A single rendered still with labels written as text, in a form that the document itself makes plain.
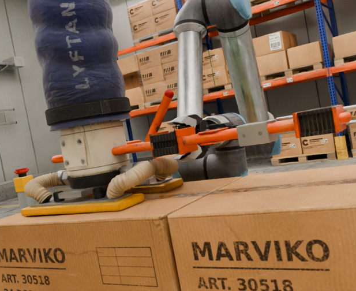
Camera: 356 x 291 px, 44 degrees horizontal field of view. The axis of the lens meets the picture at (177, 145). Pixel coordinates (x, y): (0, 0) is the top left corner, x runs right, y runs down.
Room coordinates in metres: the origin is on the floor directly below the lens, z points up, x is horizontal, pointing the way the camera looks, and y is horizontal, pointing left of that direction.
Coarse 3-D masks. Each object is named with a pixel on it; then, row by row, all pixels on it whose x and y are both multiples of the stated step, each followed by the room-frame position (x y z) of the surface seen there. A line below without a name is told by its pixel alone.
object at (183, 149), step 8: (184, 128) 1.03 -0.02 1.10; (192, 128) 1.07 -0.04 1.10; (152, 136) 1.04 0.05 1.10; (160, 136) 1.02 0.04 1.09; (168, 136) 1.01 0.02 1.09; (176, 136) 1.01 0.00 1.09; (152, 144) 1.05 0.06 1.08; (160, 144) 1.04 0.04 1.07; (168, 144) 1.02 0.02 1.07; (176, 144) 1.01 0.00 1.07; (152, 152) 1.04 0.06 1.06; (160, 152) 1.03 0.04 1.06; (168, 152) 1.02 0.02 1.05; (176, 152) 1.01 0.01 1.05; (184, 152) 1.02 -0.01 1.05
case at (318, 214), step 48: (240, 192) 0.94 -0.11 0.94; (288, 192) 0.85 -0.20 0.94; (336, 192) 0.77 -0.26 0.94; (192, 240) 0.82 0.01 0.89; (240, 240) 0.77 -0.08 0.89; (288, 240) 0.72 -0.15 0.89; (336, 240) 0.68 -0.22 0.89; (192, 288) 0.83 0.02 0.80; (240, 288) 0.78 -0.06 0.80; (288, 288) 0.73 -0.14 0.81; (336, 288) 0.69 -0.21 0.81
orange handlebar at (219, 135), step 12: (288, 120) 0.93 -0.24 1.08; (348, 120) 0.84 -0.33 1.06; (204, 132) 0.98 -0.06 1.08; (216, 132) 0.97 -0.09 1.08; (228, 132) 0.96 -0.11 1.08; (276, 132) 0.90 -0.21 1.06; (132, 144) 1.10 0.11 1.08; (144, 144) 1.07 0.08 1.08; (192, 144) 1.01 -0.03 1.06; (204, 144) 0.99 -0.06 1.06; (60, 156) 1.23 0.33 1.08
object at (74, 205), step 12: (60, 192) 1.14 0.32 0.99; (96, 192) 1.06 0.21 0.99; (36, 204) 1.16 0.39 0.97; (48, 204) 1.12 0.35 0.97; (60, 204) 1.10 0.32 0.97; (72, 204) 1.08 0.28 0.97; (84, 204) 1.04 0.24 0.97; (96, 204) 1.02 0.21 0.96; (108, 204) 1.00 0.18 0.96; (120, 204) 0.99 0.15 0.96; (132, 204) 1.02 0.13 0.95
